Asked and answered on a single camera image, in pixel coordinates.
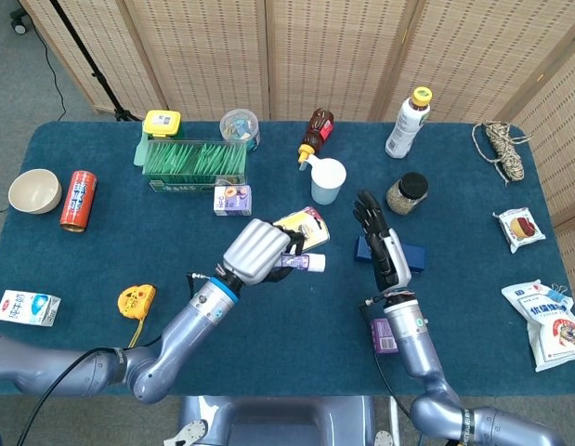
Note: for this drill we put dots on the white powder bag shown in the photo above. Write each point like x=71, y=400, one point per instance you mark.
x=552, y=330

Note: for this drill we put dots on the small purple white-capped bottle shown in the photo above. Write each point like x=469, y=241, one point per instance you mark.
x=315, y=263

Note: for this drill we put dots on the glass jar black lid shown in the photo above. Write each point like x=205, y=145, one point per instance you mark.
x=408, y=192

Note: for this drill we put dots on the clear round tub of clips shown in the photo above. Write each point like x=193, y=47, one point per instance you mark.
x=240, y=127

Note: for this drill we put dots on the yellow lid container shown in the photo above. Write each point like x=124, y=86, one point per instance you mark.
x=162, y=123

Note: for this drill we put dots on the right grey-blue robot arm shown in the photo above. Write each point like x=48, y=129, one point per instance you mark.
x=414, y=344

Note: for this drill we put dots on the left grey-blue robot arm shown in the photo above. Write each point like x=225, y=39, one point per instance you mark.
x=185, y=330

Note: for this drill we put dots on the black tripod stand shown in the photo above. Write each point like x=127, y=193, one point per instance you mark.
x=92, y=69

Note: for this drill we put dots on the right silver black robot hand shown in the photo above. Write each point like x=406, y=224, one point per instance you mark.
x=382, y=260

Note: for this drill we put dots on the light blue plastic cup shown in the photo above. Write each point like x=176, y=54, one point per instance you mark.
x=326, y=183

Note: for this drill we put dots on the razor in yellow blister pack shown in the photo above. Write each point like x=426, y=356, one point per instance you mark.
x=291, y=218

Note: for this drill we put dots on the red drink can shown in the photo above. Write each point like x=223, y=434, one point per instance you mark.
x=78, y=202

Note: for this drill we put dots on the small purple juice carton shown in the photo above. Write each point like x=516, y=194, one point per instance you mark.
x=232, y=200

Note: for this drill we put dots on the white drink bottle yellow cap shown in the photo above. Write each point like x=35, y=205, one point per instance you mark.
x=405, y=125

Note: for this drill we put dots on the white table leg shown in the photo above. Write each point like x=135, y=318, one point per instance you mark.
x=395, y=418

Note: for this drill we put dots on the green tea bag box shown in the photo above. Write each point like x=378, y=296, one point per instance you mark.
x=194, y=165

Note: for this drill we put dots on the blue binder clip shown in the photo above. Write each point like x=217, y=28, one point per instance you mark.
x=558, y=295

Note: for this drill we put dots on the blue tablecloth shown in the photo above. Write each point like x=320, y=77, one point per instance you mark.
x=296, y=344

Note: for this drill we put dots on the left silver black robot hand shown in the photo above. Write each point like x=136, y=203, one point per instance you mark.
x=254, y=251

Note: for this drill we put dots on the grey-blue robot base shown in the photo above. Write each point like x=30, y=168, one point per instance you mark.
x=278, y=423

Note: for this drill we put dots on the white blue milk carton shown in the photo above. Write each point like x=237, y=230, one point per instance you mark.
x=27, y=306

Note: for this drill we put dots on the yellow tape measure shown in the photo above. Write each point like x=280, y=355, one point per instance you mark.
x=134, y=299

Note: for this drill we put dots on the white snack packet red print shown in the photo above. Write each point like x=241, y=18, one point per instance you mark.
x=519, y=230

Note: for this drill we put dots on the cream bowl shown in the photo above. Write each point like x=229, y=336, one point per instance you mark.
x=34, y=190

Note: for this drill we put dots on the brown syrup bottle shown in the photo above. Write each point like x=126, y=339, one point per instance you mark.
x=317, y=132

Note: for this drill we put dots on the dark blue long box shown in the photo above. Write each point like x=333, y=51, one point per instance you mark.
x=417, y=258

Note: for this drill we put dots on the small purple packet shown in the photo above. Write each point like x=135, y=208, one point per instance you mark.
x=382, y=337

